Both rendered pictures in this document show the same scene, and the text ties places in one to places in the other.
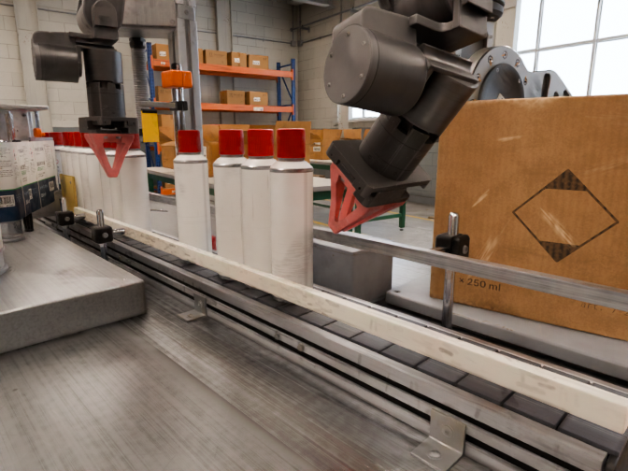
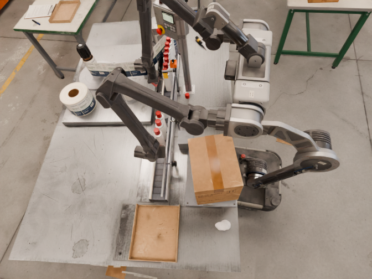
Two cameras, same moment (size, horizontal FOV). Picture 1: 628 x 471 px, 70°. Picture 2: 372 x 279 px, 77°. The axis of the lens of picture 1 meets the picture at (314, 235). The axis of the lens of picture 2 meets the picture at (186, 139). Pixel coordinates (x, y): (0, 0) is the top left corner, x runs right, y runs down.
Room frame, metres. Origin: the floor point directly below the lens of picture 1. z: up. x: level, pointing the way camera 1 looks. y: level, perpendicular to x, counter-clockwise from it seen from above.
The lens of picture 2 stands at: (0.26, -0.68, 2.24)
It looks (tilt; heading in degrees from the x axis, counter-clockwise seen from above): 61 degrees down; 57
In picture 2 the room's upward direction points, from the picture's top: 12 degrees counter-clockwise
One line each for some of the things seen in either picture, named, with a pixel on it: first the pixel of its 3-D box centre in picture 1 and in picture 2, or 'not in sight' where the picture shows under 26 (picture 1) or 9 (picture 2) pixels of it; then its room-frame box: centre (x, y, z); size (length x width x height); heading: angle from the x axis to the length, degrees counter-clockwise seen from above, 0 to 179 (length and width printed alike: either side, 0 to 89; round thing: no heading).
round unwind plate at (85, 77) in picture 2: not in sight; (97, 75); (0.58, 0.90, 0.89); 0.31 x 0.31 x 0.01
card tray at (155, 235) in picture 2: not in sight; (155, 231); (0.15, -0.34, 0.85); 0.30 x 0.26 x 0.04; 44
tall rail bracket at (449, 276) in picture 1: (440, 288); (171, 166); (0.47, -0.14, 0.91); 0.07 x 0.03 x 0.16; 134
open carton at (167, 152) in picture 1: (179, 147); not in sight; (4.16, 1.23, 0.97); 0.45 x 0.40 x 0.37; 127
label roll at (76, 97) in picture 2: not in sight; (78, 99); (0.33, 0.73, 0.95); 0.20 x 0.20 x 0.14
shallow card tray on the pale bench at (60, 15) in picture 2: not in sight; (65, 11); (0.85, 2.04, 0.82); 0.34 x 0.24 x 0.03; 41
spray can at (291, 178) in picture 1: (292, 216); (159, 138); (0.53, 0.03, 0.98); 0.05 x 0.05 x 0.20
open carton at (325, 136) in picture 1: (321, 144); not in sight; (5.66, -0.09, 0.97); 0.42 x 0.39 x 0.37; 123
